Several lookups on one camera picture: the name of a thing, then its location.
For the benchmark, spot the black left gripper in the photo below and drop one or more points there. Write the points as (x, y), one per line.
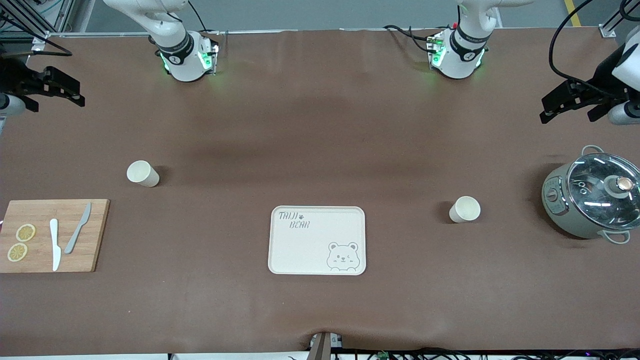
(601, 77)

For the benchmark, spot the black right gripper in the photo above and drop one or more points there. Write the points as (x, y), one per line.
(15, 79)

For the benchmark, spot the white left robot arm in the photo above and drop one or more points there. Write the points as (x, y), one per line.
(465, 50)

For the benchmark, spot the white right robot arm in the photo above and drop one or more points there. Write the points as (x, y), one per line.
(175, 50)

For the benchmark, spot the cream bear print tray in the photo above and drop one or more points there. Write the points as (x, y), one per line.
(310, 250)

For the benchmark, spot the glass pot lid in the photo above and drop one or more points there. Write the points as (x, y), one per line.
(590, 200)

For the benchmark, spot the grey electric cooking pot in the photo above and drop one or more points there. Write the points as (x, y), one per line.
(560, 220)

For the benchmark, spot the white plastic knife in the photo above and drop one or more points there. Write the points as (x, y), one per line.
(54, 235)

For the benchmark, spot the lemon slice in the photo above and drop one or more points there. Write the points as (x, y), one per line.
(17, 252)
(25, 232)

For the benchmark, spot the grey plastic knife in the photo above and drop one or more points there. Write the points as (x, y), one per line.
(75, 237)

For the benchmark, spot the bamboo cutting board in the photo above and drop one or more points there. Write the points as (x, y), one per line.
(95, 250)

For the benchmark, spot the brown table mat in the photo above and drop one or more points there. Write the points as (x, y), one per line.
(320, 125)

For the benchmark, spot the metal table clamp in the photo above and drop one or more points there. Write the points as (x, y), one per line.
(320, 346)

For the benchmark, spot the metal table edge rail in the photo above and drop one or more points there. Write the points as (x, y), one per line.
(100, 34)

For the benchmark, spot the aluminium frame structure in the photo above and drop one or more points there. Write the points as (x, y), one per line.
(62, 15)

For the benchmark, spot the metal corner bracket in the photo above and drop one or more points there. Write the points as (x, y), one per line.
(607, 31)

